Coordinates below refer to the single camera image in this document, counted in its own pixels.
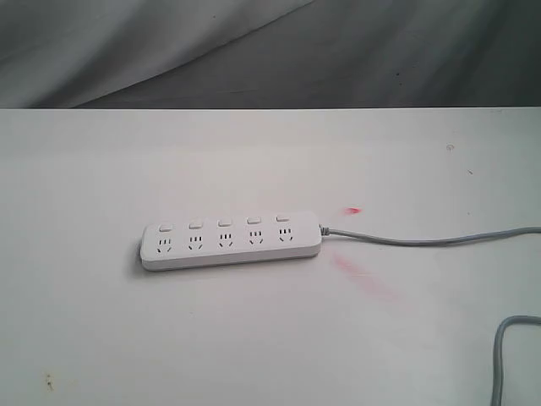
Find grey power cable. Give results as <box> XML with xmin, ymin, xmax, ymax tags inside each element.
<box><xmin>318</xmin><ymin>222</ymin><xmax>541</xmax><ymax>406</ymax></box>

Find white five-outlet power strip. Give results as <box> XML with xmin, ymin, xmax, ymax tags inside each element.
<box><xmin>139</xmin><ymin>211</ymin><xmax>322</xmax><ymax>272</ymax></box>

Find grey backdrop cloth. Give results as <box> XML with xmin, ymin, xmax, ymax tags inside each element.
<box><xmin>1</xmin><ymin>1</ymin><xmax>540</xmax><ymax>109</ymax></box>

